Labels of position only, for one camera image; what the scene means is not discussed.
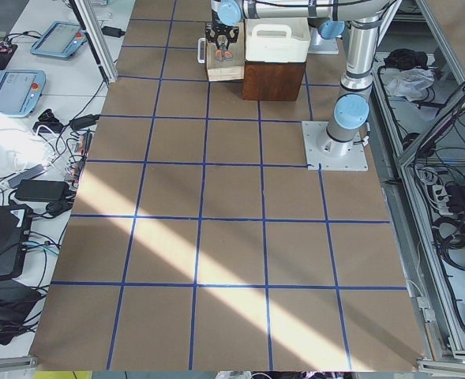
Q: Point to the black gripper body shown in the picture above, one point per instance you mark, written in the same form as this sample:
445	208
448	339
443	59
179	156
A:
224	32

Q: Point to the grey orange scissors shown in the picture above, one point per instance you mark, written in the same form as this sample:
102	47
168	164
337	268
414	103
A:
223	57

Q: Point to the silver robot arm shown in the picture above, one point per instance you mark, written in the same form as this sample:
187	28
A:
351	109

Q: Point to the white plastic drawer unit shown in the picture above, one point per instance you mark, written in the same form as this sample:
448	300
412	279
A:
278	40

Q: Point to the brown wooden box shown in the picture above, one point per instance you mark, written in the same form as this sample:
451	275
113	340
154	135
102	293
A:
272	81

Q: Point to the upper blue teach pendant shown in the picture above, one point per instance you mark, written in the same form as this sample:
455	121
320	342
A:
61	40

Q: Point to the blue teach pendant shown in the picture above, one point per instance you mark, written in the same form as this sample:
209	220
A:
61	40
20	90

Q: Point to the white crumpled cloth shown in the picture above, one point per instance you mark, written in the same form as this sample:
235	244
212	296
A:
411	84

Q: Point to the lower blue teach pendant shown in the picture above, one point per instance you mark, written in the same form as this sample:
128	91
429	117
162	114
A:
20	90

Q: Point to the black power adapter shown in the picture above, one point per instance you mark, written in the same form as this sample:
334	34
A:
41	190

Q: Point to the black laptop computer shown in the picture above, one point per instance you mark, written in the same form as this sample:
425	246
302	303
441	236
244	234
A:
15	227

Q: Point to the aluminium frame post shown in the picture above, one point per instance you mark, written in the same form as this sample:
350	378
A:
86	17

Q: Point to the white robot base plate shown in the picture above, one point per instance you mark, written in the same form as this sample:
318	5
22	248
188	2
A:
325	154

